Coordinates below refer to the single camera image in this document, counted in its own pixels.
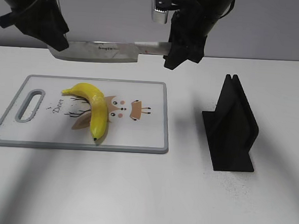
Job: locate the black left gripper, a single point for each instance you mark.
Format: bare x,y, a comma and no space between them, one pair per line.
31,13

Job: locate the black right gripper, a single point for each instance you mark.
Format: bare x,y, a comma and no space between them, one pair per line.
190,24

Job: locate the white-handled kitchen knife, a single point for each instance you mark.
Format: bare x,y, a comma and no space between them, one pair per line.
104,52

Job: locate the yellow plastic banana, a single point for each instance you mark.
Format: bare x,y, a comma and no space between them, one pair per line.
98,106

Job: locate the white grey-rimmed cutting board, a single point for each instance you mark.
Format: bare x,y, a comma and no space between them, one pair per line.
40,116

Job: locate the black knife stand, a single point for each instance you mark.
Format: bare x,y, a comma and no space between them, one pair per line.
231,129

